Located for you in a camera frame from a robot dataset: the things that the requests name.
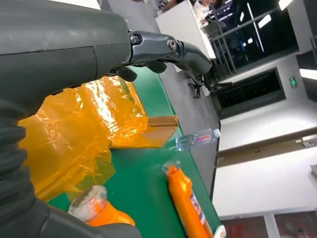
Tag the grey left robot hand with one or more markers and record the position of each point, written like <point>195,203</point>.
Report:
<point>62,42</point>

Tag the orange detergent bottle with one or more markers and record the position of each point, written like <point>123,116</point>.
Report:
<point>186,200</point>
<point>96,205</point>

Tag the clear plastic water bottle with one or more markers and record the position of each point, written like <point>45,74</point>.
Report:
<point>195,139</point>

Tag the orange plastic film sheet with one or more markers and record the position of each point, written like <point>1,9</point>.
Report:
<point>74,131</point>

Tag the ribbed grey left arm sleeve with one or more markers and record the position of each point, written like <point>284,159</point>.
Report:
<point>13,157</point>

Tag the brown cardboard box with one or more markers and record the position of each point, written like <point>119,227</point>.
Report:
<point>162,129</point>

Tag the white table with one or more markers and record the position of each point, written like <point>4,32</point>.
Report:
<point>183,23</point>

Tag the black office chair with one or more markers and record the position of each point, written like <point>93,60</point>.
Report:
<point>198,86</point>

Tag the rectangular ceiling light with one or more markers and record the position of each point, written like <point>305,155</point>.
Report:
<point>309,74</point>
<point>264,21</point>
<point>284,3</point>

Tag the green exit sign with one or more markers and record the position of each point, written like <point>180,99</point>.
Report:
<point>293,82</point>

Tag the brown wooden rail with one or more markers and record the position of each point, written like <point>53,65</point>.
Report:
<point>262,148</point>

